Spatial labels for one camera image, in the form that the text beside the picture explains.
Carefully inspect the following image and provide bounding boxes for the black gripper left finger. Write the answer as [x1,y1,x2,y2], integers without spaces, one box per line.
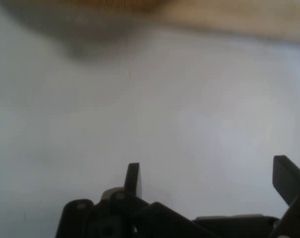
[55,163,215,238]

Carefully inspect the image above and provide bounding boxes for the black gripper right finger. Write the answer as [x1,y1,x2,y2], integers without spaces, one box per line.
[268,155,300,238]

